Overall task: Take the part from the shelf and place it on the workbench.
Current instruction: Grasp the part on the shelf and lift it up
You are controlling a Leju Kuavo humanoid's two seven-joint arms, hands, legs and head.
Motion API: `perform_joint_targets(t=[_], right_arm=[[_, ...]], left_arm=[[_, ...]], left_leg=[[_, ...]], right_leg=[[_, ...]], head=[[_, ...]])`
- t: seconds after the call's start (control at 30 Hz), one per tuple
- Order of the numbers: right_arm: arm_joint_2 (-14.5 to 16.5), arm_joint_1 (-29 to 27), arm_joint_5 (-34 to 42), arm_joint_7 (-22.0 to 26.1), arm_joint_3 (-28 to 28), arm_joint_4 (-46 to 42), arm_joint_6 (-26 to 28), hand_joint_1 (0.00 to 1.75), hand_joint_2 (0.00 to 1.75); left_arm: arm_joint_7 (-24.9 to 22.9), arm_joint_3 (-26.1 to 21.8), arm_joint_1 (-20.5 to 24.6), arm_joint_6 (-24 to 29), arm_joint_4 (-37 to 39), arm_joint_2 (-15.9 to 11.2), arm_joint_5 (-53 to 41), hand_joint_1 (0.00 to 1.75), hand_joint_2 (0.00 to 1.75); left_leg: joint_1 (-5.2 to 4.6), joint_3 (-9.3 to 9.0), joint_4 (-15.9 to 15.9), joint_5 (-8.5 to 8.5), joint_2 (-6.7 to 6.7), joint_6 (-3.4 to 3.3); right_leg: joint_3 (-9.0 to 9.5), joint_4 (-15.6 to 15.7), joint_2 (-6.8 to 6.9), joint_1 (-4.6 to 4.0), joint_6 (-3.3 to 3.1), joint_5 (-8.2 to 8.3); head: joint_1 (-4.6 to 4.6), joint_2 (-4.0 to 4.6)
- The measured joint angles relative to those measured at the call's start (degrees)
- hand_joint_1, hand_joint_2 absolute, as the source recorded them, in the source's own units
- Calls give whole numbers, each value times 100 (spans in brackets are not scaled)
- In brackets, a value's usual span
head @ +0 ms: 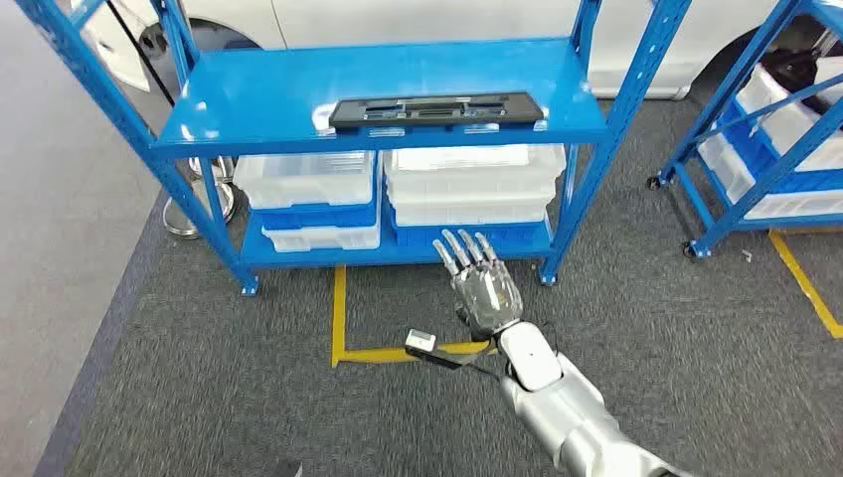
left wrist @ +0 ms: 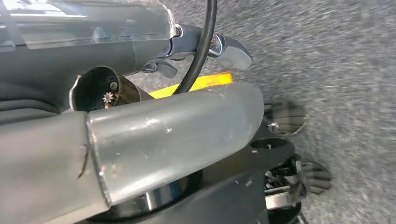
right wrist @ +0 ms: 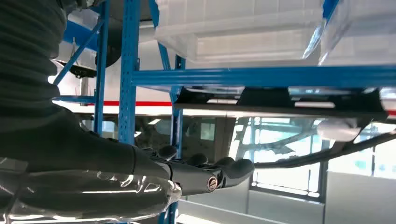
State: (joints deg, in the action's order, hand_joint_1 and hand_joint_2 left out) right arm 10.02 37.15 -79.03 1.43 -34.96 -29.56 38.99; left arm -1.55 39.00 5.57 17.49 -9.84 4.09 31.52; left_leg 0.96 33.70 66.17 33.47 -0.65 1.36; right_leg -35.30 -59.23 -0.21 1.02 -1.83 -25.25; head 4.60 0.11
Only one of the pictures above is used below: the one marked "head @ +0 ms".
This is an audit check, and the white car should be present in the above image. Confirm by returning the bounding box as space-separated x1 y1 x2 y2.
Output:
85 0 843 101

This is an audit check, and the black item in bin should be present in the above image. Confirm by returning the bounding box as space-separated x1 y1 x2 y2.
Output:
760 47 834 113

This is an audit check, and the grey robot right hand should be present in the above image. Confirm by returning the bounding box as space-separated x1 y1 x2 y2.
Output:
432 230 525 336

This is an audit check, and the black plastic plate part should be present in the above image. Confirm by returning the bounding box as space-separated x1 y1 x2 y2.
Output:
327 91 546 130

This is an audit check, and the blue wheeled shelf rack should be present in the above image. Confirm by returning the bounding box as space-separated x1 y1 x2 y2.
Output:
648 0 843 259

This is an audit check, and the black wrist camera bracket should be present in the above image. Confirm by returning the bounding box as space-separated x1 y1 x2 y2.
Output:
405 345 502 382

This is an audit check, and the blue metal shelf rack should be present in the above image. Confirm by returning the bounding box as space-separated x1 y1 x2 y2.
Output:
16 0 693 297

